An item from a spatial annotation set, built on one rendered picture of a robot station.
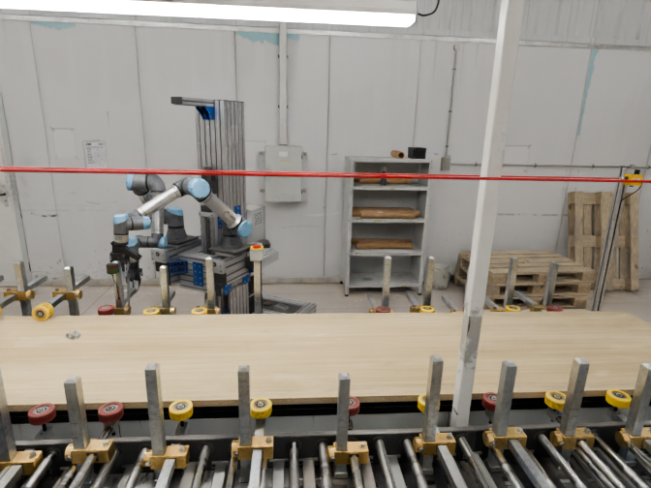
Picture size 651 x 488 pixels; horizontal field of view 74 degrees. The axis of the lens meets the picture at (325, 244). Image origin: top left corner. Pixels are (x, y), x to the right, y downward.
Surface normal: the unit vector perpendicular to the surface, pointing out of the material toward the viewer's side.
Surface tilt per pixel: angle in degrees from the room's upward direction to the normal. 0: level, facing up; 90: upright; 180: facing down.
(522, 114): 90
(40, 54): 90
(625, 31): 90
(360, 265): 90
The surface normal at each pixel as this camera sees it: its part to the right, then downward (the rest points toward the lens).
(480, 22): 0.11, 0.27
